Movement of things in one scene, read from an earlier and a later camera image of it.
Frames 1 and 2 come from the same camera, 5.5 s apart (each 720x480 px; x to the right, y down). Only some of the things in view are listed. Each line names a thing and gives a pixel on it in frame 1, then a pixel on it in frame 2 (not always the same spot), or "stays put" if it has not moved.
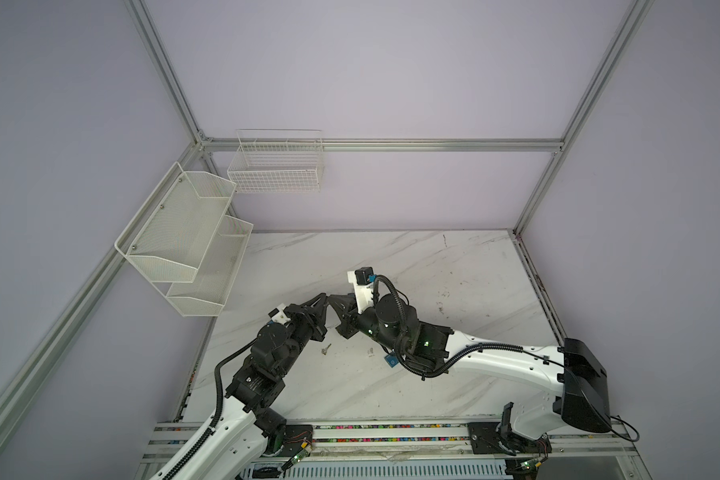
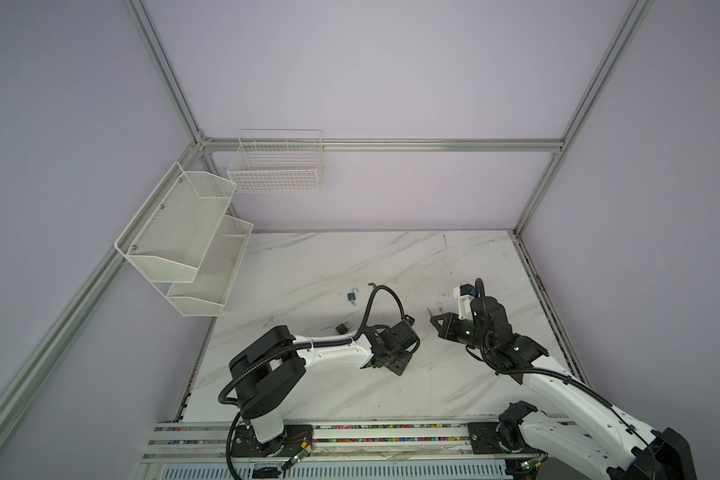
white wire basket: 277,161 stays put
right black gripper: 347,308 → 445,329
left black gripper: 309,315 → 402,362
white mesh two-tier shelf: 184,241 stays put
